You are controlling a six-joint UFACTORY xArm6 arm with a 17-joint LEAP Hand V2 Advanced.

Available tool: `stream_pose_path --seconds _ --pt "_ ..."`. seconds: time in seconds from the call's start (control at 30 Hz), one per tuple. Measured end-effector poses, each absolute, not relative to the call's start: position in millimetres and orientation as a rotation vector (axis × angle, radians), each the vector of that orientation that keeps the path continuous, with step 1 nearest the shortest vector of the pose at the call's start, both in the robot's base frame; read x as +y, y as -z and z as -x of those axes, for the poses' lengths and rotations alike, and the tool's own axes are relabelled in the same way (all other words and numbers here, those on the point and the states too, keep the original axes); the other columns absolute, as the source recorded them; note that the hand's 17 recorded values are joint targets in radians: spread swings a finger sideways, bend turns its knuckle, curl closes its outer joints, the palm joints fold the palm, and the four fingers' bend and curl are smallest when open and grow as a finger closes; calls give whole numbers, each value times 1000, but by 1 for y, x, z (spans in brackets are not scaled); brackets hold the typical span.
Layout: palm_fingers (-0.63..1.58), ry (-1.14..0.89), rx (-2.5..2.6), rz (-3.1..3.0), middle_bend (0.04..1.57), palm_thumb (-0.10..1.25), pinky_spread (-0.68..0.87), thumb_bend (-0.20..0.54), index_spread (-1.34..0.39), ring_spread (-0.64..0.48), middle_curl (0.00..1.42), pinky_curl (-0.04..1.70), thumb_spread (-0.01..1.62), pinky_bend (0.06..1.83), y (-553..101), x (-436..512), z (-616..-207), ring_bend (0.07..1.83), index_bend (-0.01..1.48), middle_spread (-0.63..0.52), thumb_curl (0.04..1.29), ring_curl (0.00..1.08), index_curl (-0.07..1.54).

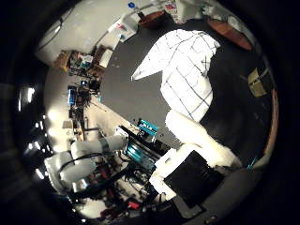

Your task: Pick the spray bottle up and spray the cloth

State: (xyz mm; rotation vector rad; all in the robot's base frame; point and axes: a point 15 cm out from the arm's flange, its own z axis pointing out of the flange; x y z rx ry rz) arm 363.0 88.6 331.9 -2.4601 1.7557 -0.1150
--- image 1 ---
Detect small teal box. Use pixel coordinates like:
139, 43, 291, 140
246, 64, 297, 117
136, 117, 159, 138

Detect round wooden tray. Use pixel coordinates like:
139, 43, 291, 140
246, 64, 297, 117
207, 18, 253, 52

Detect brown wooden bowl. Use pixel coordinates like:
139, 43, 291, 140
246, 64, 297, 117
138, 9, 167, 30

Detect white checked cloth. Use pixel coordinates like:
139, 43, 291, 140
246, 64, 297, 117
130, 28, 221, 123

